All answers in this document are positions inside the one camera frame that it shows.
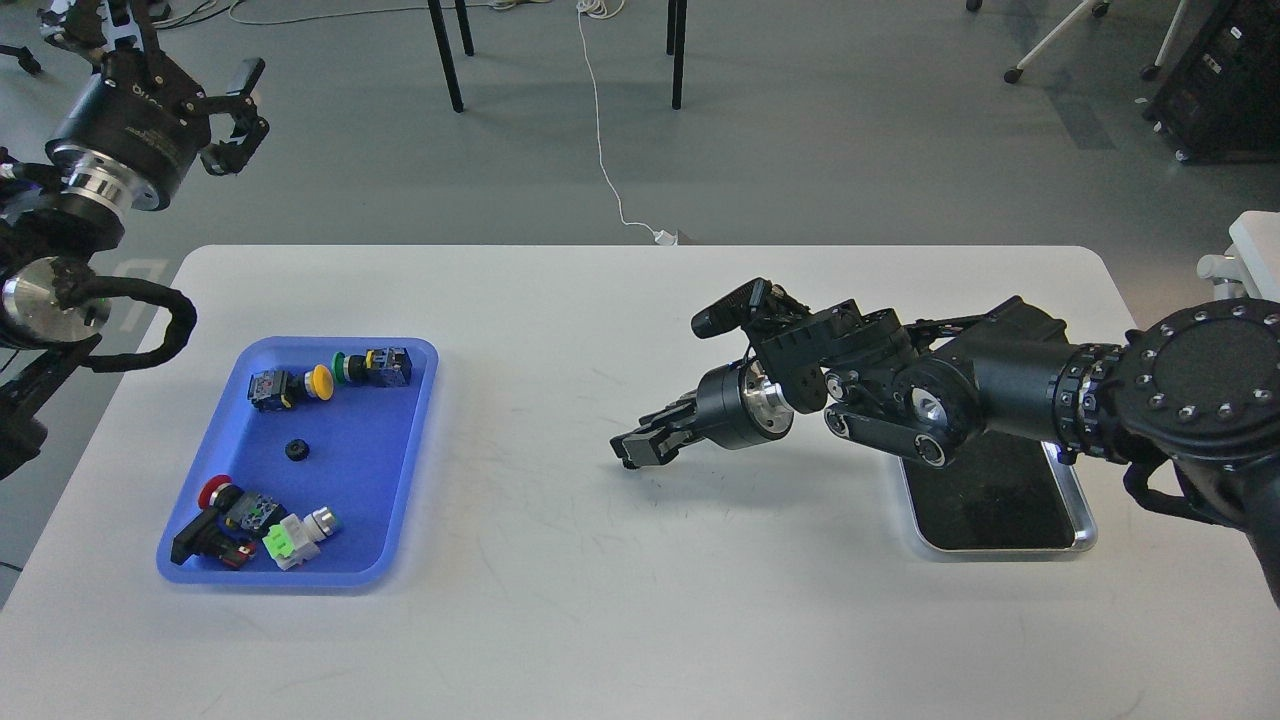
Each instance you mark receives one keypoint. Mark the yellow push button switch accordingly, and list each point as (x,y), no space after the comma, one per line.
(278,389)

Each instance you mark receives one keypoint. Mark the white chair base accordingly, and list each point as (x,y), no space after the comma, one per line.
(1097,10)

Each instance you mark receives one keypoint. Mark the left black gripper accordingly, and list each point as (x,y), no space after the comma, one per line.
(130,109)

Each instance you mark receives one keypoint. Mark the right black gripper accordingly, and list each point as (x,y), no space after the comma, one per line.
(735,406)

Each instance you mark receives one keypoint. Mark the black table leg right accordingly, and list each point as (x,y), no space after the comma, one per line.
(676,28)

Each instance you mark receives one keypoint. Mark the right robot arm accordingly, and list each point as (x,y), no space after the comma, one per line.
(1189,406)

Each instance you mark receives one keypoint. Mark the red emergency stop button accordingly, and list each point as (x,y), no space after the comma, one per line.
(242,510)

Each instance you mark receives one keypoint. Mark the white green switch module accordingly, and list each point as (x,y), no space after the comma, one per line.
(296,539)

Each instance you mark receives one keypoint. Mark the small black gear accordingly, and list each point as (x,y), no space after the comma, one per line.
(297,450)

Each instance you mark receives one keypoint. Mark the blue plastic tray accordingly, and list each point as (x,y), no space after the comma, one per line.
(364,445)

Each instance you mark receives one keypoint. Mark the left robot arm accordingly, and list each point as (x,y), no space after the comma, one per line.
(54,303)

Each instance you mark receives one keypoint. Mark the black table leg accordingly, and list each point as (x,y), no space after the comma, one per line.
(443,46)
(676,28)

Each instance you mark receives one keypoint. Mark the metal tray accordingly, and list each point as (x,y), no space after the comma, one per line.
(1003,499)

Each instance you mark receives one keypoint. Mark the green push button switch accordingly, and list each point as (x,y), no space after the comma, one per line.
(385,367)

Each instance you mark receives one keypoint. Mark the black equipment cart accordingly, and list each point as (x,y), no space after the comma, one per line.
(1220,103)

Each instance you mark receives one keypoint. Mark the black selector switch part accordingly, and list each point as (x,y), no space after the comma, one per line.
(204,536)

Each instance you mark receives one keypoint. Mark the black table leg left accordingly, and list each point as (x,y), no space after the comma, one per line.
(443,46)

